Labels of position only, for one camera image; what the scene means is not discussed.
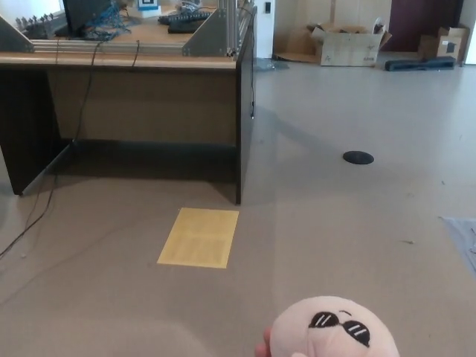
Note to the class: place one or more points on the person's bare hand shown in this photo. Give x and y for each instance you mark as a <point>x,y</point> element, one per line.
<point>262,349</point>

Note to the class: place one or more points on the pink plush dumpling with sunglasses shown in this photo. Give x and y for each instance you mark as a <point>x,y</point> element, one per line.
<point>294,327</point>

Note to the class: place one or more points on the yellow flat floor sheet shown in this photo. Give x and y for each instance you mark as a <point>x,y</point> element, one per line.
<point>199,238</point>

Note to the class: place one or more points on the black round floor cap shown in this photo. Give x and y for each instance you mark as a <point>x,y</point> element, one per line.
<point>358,157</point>

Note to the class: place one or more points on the wooden desk with dark sides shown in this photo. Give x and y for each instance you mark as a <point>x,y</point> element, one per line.
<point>148,104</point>

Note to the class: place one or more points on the crumpled clear plastic bag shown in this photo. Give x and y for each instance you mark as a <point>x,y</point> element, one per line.
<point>273,64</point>

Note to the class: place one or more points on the large open cardboard box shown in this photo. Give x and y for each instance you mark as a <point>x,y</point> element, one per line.
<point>349,50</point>

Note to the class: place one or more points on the flat black device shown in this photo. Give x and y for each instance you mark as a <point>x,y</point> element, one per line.
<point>184,26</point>

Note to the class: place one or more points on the black keyboard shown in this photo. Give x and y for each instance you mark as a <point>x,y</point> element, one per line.
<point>182,17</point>

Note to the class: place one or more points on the small cardboard box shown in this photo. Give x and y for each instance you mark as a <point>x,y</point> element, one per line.
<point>448,46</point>

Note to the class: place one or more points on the white box with blue print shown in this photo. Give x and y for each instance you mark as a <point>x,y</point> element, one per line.
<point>147,7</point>

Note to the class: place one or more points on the dark purple door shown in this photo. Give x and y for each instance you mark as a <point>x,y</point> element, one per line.
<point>416,18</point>

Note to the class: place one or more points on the black monitor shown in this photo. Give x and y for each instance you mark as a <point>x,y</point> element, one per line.
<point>78,15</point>

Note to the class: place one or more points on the row of small black parts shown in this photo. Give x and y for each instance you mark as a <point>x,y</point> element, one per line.
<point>35,26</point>

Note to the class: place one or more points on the aluminium profile frame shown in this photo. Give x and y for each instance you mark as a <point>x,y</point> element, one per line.
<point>201,41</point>

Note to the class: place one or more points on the black wall switch panel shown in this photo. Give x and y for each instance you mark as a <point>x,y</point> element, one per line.
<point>268,7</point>

